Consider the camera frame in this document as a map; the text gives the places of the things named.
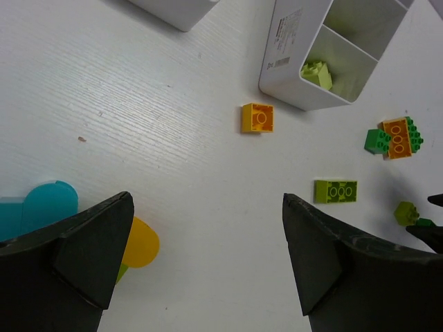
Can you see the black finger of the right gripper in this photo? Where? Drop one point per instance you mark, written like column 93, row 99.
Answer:
column 431, row 236

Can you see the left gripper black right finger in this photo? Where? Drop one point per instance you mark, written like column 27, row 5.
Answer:
column 351, row 280

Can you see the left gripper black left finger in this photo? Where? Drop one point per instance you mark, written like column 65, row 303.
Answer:
column 62, row 277

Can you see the lime 2x3 lego brick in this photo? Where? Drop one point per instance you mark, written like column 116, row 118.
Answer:
column 327, row 192

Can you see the pale green lego piece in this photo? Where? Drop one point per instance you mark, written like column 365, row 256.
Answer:
column 317, row 73

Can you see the green lego brick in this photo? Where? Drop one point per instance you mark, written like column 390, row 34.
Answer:
column 423, row 222
column 416, row 139

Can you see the lime lego brick right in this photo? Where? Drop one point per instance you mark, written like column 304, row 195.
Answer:
column 406, row 214

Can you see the blue heart lego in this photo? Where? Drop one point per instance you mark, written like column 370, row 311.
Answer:
column 44, row 205

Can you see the yellow heart lego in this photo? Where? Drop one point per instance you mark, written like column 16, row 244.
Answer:
column 142, row 247

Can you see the green lego brick top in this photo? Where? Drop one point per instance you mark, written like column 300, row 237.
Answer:
column 416, row 139

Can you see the orange 2x3 lego brick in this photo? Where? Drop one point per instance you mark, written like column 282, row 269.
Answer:
column 400, row 146

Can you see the small green lego pile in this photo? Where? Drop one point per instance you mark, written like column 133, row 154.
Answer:
column 377, row 141

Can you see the orange small lego brick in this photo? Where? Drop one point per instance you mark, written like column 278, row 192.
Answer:
column 257, row 118

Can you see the right white divided container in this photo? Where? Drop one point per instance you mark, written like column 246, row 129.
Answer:
column 350, row 36

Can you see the white divided container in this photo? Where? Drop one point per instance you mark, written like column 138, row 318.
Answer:
column 350, row 36
column 181, row 14

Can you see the left white divided container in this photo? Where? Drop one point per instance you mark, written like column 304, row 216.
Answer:
column 181, row 14

